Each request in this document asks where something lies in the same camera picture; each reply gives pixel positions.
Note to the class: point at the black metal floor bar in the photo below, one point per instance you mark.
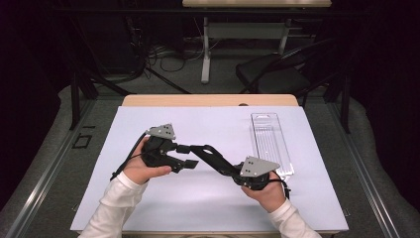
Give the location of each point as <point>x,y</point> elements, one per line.
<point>168,81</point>

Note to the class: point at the black metal stand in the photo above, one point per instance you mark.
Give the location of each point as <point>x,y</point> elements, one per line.
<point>75,105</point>
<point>345,109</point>

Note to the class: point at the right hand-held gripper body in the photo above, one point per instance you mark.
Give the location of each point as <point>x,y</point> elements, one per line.
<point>256,167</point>

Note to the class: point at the person's left hand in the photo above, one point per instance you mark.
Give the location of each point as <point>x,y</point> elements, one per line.
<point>140,170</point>

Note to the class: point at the white table mat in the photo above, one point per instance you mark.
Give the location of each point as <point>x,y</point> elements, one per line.
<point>204,205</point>

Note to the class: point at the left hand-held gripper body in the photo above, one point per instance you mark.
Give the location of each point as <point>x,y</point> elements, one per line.
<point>158,152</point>

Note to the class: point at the white-legged background desk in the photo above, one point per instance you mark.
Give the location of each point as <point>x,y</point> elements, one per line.
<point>244,31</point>

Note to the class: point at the clear plastic packaging box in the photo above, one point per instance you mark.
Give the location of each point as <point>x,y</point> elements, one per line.
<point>269,142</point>

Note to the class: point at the metal floor rail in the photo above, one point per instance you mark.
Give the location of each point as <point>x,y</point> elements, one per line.
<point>50,170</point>
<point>363,170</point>

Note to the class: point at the black horizontal frame bar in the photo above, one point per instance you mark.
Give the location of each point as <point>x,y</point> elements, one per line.
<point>132,11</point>

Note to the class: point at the black folding chair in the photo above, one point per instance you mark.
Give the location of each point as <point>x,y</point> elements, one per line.
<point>274,76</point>

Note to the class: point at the wooden table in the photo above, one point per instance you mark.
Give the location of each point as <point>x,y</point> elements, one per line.
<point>198,100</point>

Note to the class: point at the person's right hand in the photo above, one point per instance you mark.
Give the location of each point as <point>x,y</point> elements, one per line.
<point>269,196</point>

